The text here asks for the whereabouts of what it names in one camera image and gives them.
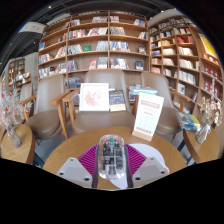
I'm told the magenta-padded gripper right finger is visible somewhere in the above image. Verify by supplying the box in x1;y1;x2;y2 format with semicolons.
124;143;170;189

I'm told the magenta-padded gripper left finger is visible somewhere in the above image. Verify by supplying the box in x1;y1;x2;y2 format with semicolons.
55;144;100;189

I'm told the transparent computer mouse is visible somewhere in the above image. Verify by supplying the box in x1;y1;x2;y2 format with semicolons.
97;134;127;181

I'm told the beige wooden armchair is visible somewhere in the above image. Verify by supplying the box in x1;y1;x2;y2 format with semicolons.
62;69;139;136
133;71;193;139
19;74;73;141

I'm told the white sign in wooden stand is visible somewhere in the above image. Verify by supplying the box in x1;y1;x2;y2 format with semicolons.
131;92;165;142

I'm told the white framed floral picture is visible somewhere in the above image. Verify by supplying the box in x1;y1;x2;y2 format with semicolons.
78;82;110;112

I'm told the dark blue book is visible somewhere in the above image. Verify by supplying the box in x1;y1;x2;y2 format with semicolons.
108;89;127;112

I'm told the colourful stack of books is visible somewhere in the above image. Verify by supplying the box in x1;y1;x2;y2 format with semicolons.
179;112;202;132

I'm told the round wooden side table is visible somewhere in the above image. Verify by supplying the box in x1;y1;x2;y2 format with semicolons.
182;126;224;164
0;123;37;165

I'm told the glass vase with dried flowers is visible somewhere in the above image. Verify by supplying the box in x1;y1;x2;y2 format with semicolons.
194;84;224;145
0;88;33;149

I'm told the distant wooden bookshelf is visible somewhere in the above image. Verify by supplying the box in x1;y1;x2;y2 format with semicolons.
7;57;33;93

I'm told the large wooden bookshelf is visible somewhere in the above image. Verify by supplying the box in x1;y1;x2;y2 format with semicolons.
37;9;151;89

